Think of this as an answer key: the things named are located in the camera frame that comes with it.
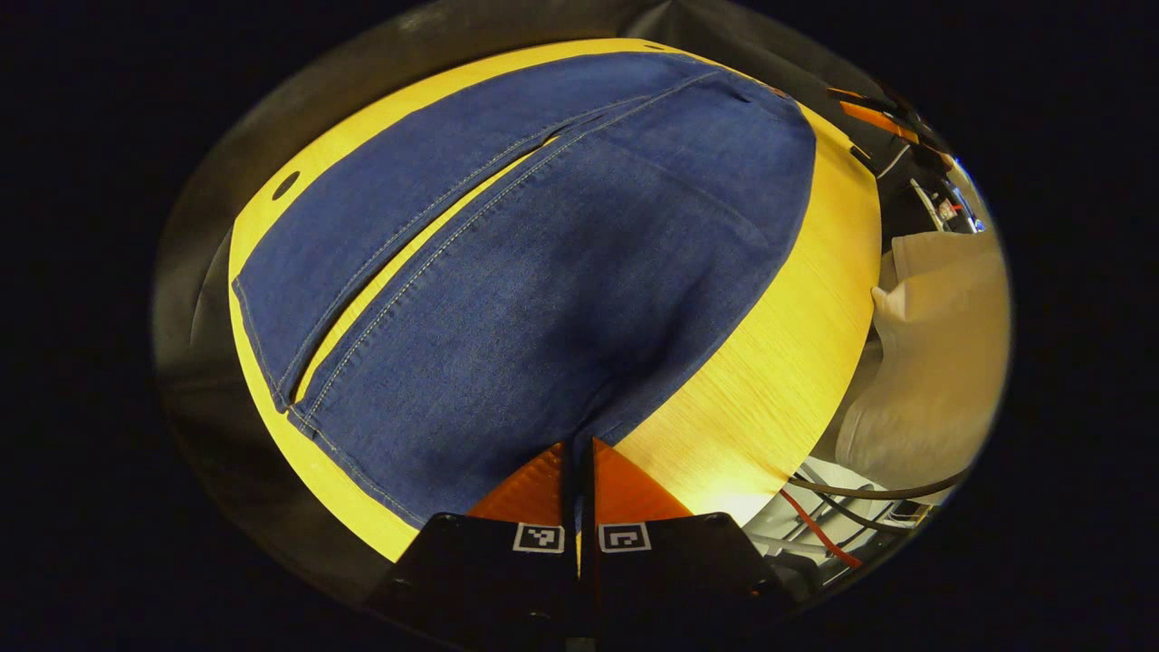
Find blue denim jeans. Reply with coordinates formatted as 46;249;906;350
232;51;818;531

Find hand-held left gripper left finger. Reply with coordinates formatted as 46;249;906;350
367;441;580;635

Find red cable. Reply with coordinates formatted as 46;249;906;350
779;489;863;571

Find black cable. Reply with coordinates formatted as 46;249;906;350
788;469;972;502

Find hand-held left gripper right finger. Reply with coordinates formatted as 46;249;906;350
579;436;798;635

